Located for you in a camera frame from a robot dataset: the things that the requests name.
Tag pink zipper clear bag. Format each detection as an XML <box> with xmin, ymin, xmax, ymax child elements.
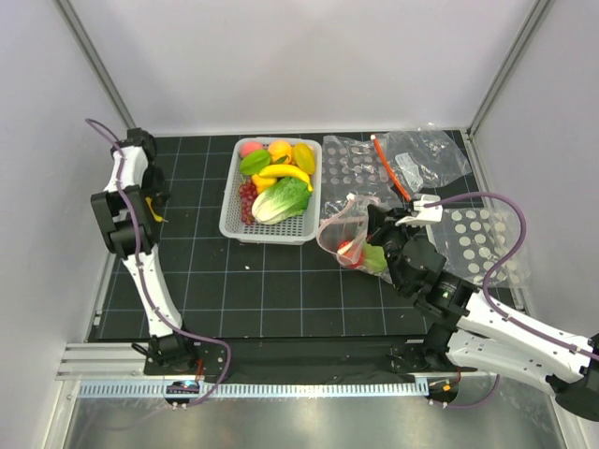
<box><xmin>316</xmin><ymin>194</ymin><xmax>391</xmax><ymax>283</ymax></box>

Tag napa cabbage lettuce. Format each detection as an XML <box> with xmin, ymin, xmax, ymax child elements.
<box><xmin>252</xmin><ymin>178</ymin><xmax>312</xmax><ymax>225</ymax></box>

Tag yellow starfruit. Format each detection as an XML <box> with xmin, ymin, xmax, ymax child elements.
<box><xmin>292</xmin><ymin>143</ymin><xmax>315</xmax><ymax>175</ymax></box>

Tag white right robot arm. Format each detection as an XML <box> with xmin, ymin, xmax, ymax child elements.
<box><xmin>367</xmin><ymin>205</ymin><xmax>598</xmax><ymax>421</ymax></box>

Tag white perforated plastic basket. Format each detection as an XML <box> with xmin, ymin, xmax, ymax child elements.
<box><xmin>219</xmin><ymin>137</ymin><xmax>323</xmax><ymax>245</ymax></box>

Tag orange zipper clear bag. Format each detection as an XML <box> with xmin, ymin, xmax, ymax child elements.
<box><xmin>371</xmin><ymin>129</ymin><xmax>472</xmax><ymax>196</ymax></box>

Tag yellow orange peach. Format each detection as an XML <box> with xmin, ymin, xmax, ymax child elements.
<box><xmin>268</xmin><ymin>140</ymin><xmax>293</xmax><ymax>165</ymax></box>

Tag long yellow banana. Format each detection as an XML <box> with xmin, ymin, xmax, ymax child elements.
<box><xmin>145</xmin><ymin>196</ymin><xmax>167</xmax><ymax>224</ymax></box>

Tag left aluminium frame post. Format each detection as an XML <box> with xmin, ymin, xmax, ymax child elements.
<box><xmin>52</xmin><ymin>0</ymin><xmax>137</xmax><ymax>128</ymax></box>

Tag yellow bell pepper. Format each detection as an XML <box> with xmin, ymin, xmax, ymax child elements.
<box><xmin>251</xmin><ymin>174</ymin><xmax>278</xmax><ymax>195</ymax></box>

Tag pink peach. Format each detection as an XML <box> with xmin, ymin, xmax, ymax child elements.
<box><xmin>239</xmin><ymin>141</ymin><xmax>264</xmax><ymax>158</ymax></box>

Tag aluminium frame rail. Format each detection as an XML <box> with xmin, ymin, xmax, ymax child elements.
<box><xmin>466</xmin><ymin>0</ymin><xmax>553</xmax><ymax>139</ymax></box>

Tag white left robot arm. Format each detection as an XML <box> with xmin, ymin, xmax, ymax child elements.
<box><xmin>88</xmin><ymin>120</ymin><xmax>198</xmax><ymax>374</ymax></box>

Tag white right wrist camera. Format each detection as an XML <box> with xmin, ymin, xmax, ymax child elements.
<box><xmin>395</xmin><ymin>195</ymin><xmax>443</xmax><ymax>227</ymax></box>

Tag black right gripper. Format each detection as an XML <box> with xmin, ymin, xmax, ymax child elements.
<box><xmin>365</xmin><ymin>204</ymin><xmax>422</xmax><ymax>294</ymax></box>

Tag red grape bunch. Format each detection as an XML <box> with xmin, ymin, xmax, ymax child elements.
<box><xmin>238</xmin><ymin>181</ymin><xmax>258</xmax><ymax>225</ymax></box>

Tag slotted cable duct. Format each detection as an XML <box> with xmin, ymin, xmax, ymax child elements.
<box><xmin>78</xmin><ymin>378</ymin><xmax>429</xmax><ymax>400</ymax></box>

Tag red apple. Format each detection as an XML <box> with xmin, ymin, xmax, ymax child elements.
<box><xmin>336</xmin><ymin>240</ymin><xmax>365</xmax><ymax>269</ymax></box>

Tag white dotted zip bag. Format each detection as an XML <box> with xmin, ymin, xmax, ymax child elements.
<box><xmin>426</xmin><ymin>208</ymin><xmax>519</xmax><ymax>286</ymax></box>

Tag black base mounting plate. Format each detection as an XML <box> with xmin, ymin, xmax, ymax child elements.
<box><xmin>131</xmin><ymin>336</ymin><xmax>457</xmax><ymax>384</ymax></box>

